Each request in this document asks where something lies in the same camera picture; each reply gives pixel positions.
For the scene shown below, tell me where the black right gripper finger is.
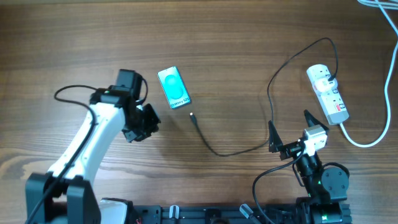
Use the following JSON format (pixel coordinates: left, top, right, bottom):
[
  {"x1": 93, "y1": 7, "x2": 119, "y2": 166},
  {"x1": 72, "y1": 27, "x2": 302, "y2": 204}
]
[
  {"x1": 268, "y1": 120, "x2": 283, "y2": 152},
  {"x1": 303, "y1": 110, "x2": 329, "y2": 131}
]

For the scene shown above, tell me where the black charger cable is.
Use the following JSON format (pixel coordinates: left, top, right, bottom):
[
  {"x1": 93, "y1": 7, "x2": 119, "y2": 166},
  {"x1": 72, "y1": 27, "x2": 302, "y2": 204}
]
[{"x1": 189, "y1": 37, "x2": 340, "y2": 157}]

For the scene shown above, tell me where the turquoise screen smartphone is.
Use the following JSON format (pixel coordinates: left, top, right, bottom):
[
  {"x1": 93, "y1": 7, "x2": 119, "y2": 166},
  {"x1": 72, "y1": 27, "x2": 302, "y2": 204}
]
[{"x1": 157, "y1": 66, "x2": 191, "y2": 110}]

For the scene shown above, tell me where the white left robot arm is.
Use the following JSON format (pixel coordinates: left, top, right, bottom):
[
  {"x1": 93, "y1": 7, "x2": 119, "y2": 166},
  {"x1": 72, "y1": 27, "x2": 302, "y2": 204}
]
[{"x1": 25, "y1": 86, "x2": 160, "y2": 223}]

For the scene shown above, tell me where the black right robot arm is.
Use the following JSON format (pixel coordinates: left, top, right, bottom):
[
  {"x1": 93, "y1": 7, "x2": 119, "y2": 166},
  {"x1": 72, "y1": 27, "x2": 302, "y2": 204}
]
[{"x1": 265, "y1": 110, "x2": 353, "y2": 224}]

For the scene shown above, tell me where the white charger plug adapter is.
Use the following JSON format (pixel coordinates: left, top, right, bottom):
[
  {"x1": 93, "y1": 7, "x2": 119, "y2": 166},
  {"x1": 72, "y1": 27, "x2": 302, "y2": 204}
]
[{"x1": 312, "y1": 78, "x2": 338, "y2": 95}]

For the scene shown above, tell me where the white power strip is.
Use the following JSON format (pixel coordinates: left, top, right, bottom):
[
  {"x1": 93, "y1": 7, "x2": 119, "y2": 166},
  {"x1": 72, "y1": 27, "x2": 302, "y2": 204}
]
[{"x1": 307, "y1": 64, "x2": 349, "y2": 125}]

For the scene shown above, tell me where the white power strip cord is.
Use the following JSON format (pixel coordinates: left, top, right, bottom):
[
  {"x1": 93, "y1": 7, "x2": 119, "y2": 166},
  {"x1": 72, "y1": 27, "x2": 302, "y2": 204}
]
[{"x1": 339, "y1": 0, "x2": 398, "y2": 148}]

